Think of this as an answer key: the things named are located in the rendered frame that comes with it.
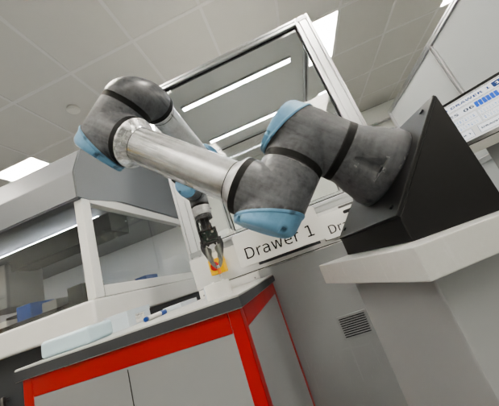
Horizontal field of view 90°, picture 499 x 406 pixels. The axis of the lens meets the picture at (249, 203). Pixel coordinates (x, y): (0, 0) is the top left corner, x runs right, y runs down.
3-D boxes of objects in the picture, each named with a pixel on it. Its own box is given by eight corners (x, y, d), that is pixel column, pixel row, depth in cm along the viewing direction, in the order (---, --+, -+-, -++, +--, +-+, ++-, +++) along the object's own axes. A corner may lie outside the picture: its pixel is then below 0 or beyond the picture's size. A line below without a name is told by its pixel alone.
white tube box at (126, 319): (129, 327, 80) (126, 310, 81) (106, 335, 81) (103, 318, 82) (151, 317, 92) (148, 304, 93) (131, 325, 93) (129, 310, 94)
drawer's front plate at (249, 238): (326, 238, 77) (312, 205, 80) (241, 268, 81) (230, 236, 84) (326, 238, 79) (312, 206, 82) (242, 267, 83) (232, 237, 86)
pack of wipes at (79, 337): (114, 333, 73) (112, 317, 75) (89, 344, 64) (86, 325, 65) (71, 348, 75) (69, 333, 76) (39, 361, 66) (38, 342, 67)
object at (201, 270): (415, 213, 104) (398, 183, 107) (197, 291, 118) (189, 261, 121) (364, 233, 194) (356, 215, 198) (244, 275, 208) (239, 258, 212)
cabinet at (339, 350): (540, 435, 82) (418, 212, 103) (251, 498, 96) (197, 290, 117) (417, 340, 173) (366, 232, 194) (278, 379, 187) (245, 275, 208)
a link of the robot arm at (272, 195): (326, 160, 40) (90, 83, 56) (290, 244, 38) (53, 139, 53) (320, 184, 52) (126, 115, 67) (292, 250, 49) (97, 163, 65)
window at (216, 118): (374, 181, 111) (295, 27, 137) (203, 246, 123) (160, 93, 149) (373, 182, 112) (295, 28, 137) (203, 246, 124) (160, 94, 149)
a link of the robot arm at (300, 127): (358, 106, 43) (287, 79, 45) (330, 173, 41) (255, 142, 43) (336, 138, 55) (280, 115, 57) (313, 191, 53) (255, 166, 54)
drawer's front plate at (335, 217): (392, 217, 104) (380, 192, 107) (326, 240, 108) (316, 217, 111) (392, 217, 105) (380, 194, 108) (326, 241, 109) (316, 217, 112)
